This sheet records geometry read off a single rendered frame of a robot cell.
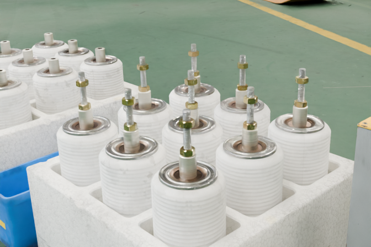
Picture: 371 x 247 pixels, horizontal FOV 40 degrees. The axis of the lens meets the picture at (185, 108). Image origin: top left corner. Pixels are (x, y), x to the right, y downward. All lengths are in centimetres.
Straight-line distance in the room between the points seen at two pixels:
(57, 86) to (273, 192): 55
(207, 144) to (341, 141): 66
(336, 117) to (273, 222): 88
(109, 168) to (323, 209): 32
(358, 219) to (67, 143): 43
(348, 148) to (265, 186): 66
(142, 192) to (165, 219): 9
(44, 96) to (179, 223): 56
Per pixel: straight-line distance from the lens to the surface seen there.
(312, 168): 81
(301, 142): 78
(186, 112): 62
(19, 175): 104
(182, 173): 65
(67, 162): 82
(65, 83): 111
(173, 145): 78
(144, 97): 88
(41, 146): 108
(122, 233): 69
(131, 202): 73
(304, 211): 76
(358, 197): 71
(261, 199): 72
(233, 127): 85
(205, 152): 78
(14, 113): 107
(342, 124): 150
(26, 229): 98
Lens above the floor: 56
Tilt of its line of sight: 21 degrees down
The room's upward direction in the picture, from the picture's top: 2 degrees counter-clockwise
